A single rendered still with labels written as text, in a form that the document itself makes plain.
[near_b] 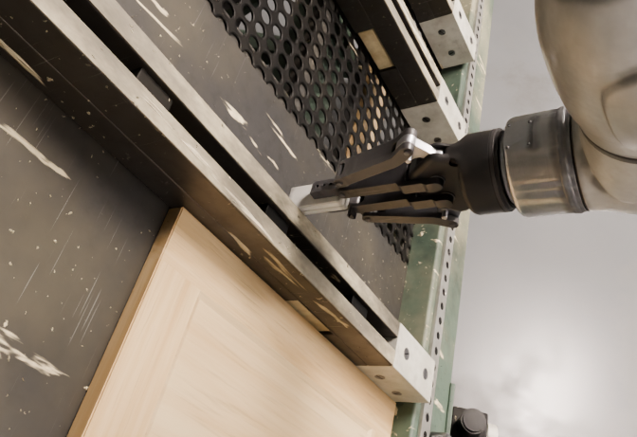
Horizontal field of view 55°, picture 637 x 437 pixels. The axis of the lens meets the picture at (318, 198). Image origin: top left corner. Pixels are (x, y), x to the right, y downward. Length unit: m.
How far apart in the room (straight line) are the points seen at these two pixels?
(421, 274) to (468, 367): 0.95
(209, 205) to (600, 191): 0.33
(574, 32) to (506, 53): 2.44
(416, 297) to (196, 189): 0.53
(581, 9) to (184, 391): 0.44
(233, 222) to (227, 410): 0.18
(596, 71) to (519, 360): 1.67
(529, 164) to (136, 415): 0.37
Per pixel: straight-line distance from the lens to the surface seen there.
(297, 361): 0.72
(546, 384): 1.99
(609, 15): 0.34
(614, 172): 0.49
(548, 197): 0.53
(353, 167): 0.59
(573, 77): 0.38
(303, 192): 0.65
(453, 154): 0.55
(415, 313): 0.99
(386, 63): 1.03
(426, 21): 1.26
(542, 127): 0.53
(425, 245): 1.05
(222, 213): 0.58
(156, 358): 0.56
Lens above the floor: 1.78
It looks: 55 degrees down
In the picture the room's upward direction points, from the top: straight up
